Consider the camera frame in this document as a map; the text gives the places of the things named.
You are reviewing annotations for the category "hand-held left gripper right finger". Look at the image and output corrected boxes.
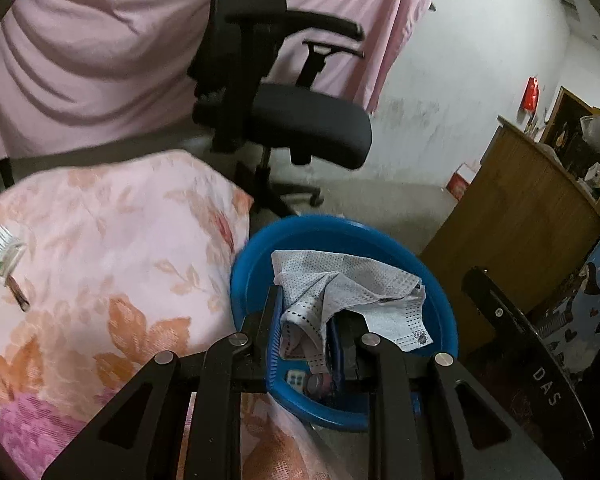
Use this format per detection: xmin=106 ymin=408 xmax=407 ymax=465
xmin=327 ymin=310 xmax=563 ymax=480

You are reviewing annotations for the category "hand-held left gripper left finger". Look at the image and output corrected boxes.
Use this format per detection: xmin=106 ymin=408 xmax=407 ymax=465
xmin=40 ymin=284 xmax=286 ymax=480

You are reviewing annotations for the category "blue plastic basin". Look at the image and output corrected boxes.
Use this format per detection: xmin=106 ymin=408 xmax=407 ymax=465
xmin=229 ymin=214 xmax=460 ymax=431

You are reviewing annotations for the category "grey dotted paper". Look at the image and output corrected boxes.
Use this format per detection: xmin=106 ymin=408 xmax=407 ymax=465
xmin=271 ymin=249 xmax=434 ymax=373

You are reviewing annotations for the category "green and white carton piece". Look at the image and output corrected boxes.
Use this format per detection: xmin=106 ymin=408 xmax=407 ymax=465
xmin=0 ymin=225 xmax=27 ymax=276

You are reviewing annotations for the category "wooden cabinet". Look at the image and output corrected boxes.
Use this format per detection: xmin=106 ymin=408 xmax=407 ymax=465
xmin=420 ymin=115 xmax=600 ymax=341

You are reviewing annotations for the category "floral blanket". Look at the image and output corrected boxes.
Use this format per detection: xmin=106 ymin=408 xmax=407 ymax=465
xmin=0 ymin=149 xmax=361 ymax=480

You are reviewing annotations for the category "red paper bag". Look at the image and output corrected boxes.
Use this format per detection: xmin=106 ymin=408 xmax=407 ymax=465
xmin=446 ymin=162 xmax=478 ymax=202

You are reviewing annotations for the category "black office chair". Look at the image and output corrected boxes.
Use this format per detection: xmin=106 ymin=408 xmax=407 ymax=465
xmin=187 ymin=0 xmax=373 ymax=221

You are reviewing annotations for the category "dark framed picture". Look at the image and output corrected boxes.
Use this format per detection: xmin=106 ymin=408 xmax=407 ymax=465
xmin=539 ymin=86 xmax=600 ymax=181

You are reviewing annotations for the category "small brown stick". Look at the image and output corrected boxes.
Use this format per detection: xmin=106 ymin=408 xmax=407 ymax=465
xmin=7 ymin=276 xmax=31 ymax=311

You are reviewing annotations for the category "hanging pink sheet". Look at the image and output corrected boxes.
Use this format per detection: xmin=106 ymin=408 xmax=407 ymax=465
xmin=0 ymin=0 xmax=433 ymax=166

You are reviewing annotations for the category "red packet on wall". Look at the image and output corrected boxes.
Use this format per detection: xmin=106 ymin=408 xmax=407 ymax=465
xmin=522 ymin=76 xmax=540 ymax=112

